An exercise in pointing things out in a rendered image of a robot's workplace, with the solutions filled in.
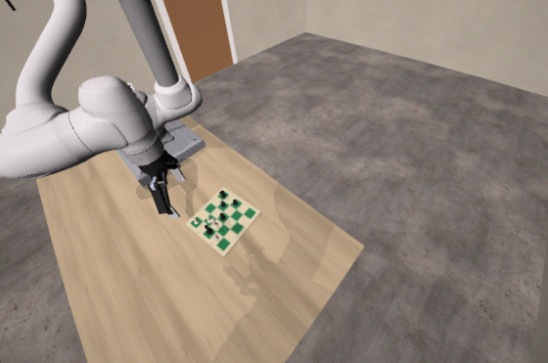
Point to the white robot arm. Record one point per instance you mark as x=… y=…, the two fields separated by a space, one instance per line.
x=41 y=138

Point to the green and white chessboard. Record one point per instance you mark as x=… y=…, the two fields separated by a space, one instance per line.
x=238 y=219

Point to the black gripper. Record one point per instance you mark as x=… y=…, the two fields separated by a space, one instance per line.
x=159 y=190

